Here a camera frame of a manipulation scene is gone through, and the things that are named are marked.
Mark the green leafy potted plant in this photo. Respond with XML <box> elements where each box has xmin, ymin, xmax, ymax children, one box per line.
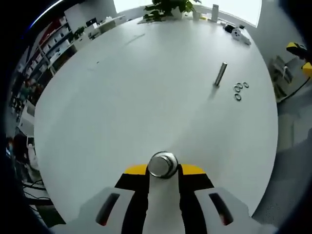
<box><xmin>143</xmin><ymin>0</ymin><xmax>197</xmax><ymax>22</ymax></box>

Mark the storage shelf with white bins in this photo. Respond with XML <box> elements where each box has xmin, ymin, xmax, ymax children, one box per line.
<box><xmin>14</xmin><ymin>16</ymin><xmax>75</xmax><ymax>82</ymax></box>

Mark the shiny metal cylinder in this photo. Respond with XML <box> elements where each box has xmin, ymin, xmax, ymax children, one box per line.
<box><xmin>148</xmin><ymin>151</ymin><xmax>179</xmax><ymax>180</ymax></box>

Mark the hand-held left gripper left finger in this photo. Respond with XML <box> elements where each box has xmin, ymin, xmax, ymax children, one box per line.
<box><xmin>51</xmin><ymin>163</ymin><xmax>150</xmax><ymax>234</ymax></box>

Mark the white low cabinet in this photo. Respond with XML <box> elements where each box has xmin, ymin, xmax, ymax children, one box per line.
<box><xmin>17</xmin><ymin>100</ymin><xmax>35</xmax><ymax>136</ymax></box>

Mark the small threaded steel stud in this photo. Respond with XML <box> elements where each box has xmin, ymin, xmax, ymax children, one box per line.
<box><xmin>214</xmin><ymin>62</ymin><xmax>228</xmax><ymax>87</ymax></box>

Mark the black and white controller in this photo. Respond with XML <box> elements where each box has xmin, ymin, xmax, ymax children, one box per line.
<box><xmin>223</xmin><ymin>23</ymin><xmax>246</xmax><ymax>32</ymax></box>

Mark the white cylindrical container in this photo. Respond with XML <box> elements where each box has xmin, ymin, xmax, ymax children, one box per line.
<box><xmin>211</xmin><ymin>4</ymin><xmax>220</xmax><ymax>22</ymax></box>

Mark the black cable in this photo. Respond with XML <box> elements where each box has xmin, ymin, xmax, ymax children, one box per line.
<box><xmin>22</xmin><ymin>179</ymin><xmax>53</xmax><ymax>207</ymax></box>

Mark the white handheld controller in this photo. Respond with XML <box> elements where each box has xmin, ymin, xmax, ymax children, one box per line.
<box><xmin>231</xmin><ymin>28</ymin><xmax>252</xmax><ymax>46</ymax></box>

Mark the small green desk plant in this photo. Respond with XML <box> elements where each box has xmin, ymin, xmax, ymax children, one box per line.
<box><xmin>72</xmin><ymin>26</ymin><xmax>85</xmax><ymax>41</ymax></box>

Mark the grey chair on floor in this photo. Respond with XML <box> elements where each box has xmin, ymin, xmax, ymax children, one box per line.
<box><xmin>269</xmin><ymin>55</ymin><xmax>294</xmax><ymax>99</ymax></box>

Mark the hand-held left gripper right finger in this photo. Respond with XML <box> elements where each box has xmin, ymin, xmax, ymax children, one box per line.
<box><xmin>178</xmin><ymin>163</ymin><xmax>278</xmax><ymax>234</ymax></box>

